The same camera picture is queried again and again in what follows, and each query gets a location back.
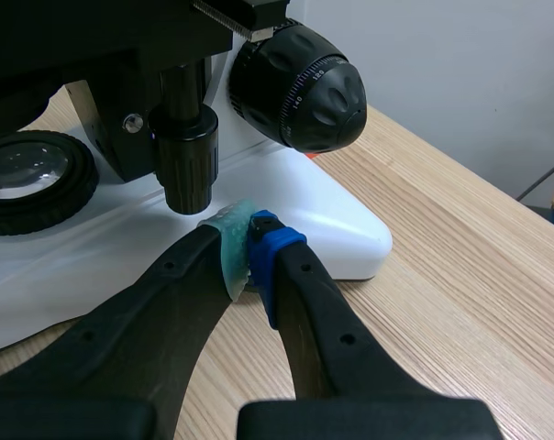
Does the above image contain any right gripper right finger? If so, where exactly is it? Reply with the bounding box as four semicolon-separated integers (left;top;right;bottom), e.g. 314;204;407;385
237;209;506;440

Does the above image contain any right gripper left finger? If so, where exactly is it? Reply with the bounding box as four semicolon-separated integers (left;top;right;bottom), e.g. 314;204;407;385
0;199;253;440

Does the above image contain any white and black microscope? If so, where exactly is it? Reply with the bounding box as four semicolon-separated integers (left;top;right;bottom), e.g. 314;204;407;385
0;0;393;357

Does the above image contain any metal rail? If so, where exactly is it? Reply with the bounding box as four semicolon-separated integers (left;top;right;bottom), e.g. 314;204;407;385
515;154;554;202

